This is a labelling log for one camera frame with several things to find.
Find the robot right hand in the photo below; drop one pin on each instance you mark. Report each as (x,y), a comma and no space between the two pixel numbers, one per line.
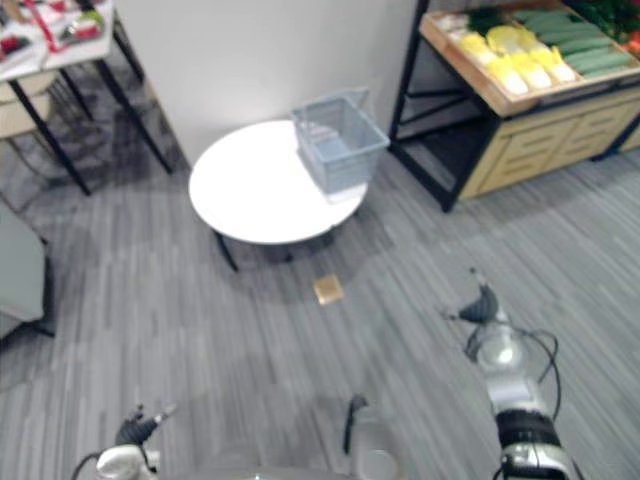
(481,305)

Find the grey armchair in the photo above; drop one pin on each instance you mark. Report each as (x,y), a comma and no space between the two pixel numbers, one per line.
(20,270)

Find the yellow napa cabbage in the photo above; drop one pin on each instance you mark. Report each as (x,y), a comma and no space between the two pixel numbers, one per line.
(555,64)
(535,70)
(477,47)
(507,75)
(510,39)

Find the blue-grey plastic basket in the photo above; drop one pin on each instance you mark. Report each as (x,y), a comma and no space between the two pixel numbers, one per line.
(337,145)

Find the black metal shelf frame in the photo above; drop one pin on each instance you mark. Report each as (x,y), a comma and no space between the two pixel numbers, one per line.
(435,150)

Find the white packed vegetable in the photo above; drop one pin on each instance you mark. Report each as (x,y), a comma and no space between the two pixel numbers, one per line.
(454,25)

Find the dark green leafy vegetable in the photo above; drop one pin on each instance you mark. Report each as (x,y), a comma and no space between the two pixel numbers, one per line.
(487,21)

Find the brass floor socket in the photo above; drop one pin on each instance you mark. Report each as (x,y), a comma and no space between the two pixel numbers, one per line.
(328,289)

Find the wooden vegetable display stand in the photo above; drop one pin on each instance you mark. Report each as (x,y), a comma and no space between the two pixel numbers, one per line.
(550,130)

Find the green cucumber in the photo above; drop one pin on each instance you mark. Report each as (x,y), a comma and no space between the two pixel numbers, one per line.
(597,60)
(570,36)
(555,26)
(542,16)
(607,71)
(585,46)

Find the robot left arm silver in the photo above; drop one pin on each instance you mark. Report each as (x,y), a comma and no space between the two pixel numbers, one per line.
(120,462)

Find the robot silver leg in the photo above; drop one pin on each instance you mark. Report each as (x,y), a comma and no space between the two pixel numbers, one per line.
(375,445)

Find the robot right arm silver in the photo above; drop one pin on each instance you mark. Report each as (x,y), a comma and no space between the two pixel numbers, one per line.
(515,400)

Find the round white table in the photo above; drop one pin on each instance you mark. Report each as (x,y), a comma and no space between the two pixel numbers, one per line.
(260,190)

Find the beige chair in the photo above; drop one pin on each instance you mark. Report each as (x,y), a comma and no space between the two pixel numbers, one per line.
(20,110)

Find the red vegetable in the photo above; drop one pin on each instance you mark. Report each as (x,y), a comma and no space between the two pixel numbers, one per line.
(632,46)

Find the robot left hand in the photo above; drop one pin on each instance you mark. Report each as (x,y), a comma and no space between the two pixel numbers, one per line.
(135,430)

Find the white black-legged table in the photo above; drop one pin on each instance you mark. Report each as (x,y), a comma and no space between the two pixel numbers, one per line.
(70,55)

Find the red and white packages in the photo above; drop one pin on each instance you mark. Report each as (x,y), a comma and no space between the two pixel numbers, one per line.
(45,25)

